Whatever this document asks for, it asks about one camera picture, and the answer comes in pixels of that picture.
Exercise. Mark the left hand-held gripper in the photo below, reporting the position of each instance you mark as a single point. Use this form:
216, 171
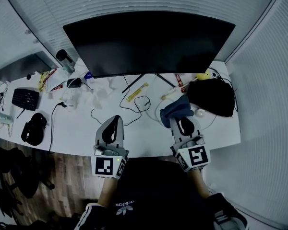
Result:
105, 166

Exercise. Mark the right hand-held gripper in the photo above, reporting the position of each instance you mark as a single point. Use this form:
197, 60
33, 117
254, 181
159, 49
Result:
196, 156

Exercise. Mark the grey-blue cloth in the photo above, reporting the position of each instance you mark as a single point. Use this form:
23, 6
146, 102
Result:
175, 108

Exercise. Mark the large black monitor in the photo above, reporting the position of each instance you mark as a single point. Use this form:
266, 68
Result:
148, 44

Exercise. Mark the person's left forearm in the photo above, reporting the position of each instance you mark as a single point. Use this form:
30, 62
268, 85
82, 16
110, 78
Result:
108, 193

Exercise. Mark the person's right forearm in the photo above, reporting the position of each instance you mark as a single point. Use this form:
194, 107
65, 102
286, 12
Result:
199, 181

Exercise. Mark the grey side monitor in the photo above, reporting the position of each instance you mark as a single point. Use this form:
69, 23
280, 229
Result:
24, 66

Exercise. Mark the small white ball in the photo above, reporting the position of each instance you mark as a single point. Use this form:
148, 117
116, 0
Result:
200, 112

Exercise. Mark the black bag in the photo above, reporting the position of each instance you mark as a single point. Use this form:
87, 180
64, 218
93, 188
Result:
211, 97

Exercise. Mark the slim red packet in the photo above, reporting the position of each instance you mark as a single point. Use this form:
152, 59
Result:
180, 83

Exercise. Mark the torn white tissue pieces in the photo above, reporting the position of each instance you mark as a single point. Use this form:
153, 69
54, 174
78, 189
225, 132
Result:
105, 88

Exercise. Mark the slim yellow packet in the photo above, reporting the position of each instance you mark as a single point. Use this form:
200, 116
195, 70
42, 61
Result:
136, 92

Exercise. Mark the yellow round toy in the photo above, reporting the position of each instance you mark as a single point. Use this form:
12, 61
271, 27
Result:
202, 76

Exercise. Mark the white power strip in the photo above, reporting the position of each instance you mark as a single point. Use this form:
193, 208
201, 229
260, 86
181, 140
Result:
69, 96

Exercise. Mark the small white round device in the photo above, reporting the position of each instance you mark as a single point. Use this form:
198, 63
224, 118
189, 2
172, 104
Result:
214, 74

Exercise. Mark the blue white packet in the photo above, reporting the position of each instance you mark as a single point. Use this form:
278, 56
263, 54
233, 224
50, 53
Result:
89, 76

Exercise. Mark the black power adapter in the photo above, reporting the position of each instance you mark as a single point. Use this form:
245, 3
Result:
74, 83

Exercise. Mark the person's dark striped shirt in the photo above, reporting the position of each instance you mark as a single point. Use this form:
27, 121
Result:
158, 190

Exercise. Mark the red white snack packet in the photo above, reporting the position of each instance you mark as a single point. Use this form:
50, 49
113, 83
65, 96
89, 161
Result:
57, 88

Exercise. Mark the long red snack packet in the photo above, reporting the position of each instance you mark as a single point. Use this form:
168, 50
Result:
50, 75

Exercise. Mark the yellow snack packet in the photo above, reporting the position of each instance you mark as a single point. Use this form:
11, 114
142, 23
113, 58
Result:
42, 84

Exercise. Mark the thin black pen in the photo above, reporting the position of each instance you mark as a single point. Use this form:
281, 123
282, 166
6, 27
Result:
21, 113

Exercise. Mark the black-capped clear water bottle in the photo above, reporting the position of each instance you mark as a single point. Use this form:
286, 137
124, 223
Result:
63, 56

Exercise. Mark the black keyboard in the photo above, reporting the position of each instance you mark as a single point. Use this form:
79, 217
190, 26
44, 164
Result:
25, 99

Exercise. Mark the black office chair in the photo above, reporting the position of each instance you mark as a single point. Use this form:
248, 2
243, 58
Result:
19, 171

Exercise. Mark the small black round object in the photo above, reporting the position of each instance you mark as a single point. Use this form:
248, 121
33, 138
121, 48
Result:
28, 76

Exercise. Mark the pale green packet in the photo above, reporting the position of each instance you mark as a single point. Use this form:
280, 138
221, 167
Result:
4, 117

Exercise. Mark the round glass partition fitting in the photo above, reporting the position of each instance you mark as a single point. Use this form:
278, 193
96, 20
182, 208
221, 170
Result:
36, 41
28, 31

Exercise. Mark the black wheeled chair base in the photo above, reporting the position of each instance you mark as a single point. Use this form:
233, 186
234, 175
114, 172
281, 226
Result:
4, 200

